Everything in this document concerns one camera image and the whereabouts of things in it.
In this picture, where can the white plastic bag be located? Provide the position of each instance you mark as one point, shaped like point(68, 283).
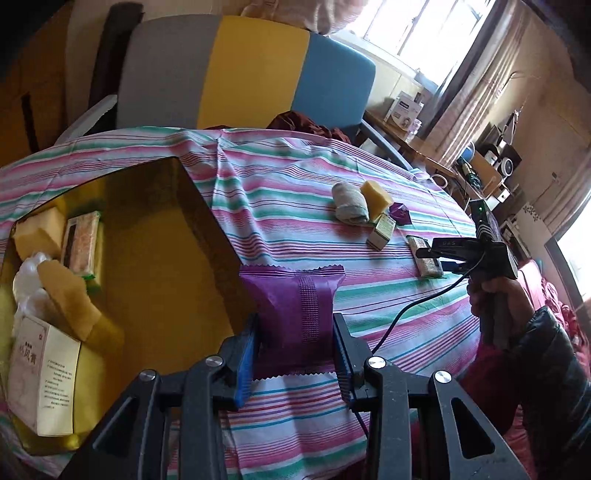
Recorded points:
point(25, 284)

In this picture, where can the window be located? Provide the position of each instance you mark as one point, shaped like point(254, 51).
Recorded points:
point(415, 32)

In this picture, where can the large purple packet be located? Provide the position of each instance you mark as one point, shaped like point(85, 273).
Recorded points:
point(286, 304)

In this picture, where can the black speaker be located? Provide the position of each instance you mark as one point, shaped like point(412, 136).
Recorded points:
point(505, 164)

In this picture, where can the person's right hand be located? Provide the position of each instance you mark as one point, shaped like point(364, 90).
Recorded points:
point(519, 300)

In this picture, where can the grey yellow blue sofa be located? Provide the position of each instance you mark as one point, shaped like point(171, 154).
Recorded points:
point(258, 74)

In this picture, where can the gold tin box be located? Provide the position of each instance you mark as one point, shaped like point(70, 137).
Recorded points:
point(152, 258)

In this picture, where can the wedge yellow sponge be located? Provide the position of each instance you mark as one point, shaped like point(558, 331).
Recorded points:
point(64, 295)

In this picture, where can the green bottle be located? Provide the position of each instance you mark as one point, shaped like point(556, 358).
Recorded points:
point(470, 173)

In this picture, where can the patterned pink curtain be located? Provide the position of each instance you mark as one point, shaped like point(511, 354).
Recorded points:
point(341, 14)

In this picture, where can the grey sock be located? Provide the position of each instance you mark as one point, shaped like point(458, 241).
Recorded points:
point(348, 203)

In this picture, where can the small yellow sponge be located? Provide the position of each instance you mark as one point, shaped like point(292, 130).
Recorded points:
point(376, 198)

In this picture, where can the small purple packet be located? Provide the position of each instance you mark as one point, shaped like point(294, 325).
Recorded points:
point(399, 213)

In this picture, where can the small pink bottle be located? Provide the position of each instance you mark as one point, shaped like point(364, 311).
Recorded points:
point(414, 130)

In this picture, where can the blocky yellow sponge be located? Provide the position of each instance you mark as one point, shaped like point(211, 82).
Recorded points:
point(39, 230)

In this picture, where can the dark red cloth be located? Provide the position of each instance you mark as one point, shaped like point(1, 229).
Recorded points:
point(300, 124)

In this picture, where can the white printed carton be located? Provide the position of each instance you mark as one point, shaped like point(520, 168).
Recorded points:
point(404, 110)

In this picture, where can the green-edged snack bar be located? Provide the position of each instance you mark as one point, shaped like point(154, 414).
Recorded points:
point(427, 265)
point(82, 242)

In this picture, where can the wooden side table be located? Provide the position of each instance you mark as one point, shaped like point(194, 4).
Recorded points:
point(415, 147)

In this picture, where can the blue round object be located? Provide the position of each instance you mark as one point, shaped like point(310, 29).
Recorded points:
point(468, 152)

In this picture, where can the person's right forearm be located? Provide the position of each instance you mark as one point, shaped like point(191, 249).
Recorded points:
point(554, 378)

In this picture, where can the small glossy box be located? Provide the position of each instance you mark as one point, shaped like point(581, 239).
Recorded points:
point(381, 233)

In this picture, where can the wooden wardrobe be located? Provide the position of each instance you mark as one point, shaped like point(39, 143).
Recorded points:
point(27, 106)

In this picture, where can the brown side curtain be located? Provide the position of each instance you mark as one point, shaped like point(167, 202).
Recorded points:
point(498, 78)

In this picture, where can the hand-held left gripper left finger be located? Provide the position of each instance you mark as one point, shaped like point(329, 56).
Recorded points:
point(244, 364)

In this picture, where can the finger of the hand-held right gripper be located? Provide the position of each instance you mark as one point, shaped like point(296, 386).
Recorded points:
point(455, 266)
point(438, 249)

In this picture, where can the striped tablecloth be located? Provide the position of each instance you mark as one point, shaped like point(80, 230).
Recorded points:
point(286, 207)

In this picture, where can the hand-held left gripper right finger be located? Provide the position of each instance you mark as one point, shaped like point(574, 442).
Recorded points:
point(344, 369)

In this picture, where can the tall white box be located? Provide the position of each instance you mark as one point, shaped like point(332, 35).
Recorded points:
point(46, 378)

